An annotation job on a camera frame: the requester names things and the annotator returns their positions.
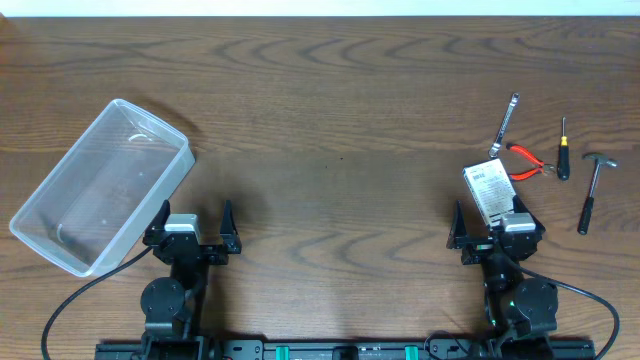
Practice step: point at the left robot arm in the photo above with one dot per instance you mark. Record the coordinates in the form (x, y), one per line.
(173, 305)

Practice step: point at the black mounting rail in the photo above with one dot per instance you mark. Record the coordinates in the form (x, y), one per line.
(435, 348)

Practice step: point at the clear plastic container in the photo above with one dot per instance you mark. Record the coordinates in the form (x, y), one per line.
(94, 205)

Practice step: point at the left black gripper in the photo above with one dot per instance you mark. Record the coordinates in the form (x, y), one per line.
(209, 250)

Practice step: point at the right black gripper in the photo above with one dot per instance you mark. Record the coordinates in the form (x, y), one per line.
(459, 239)

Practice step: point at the red handled pliers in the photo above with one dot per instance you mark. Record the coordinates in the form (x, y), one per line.
(537, 166)

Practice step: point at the small black handled hammer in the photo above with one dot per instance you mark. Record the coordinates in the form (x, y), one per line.
(600, 161)

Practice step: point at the black yellow screwdriver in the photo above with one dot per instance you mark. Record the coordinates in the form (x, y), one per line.
(563, 164)

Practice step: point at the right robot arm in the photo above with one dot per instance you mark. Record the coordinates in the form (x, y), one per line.
(520, 309)

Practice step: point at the silver wrench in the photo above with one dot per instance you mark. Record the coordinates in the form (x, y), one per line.
(497, 144)

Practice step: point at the white blue cardboard box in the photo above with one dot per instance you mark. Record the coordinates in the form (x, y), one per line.
(491, 189)

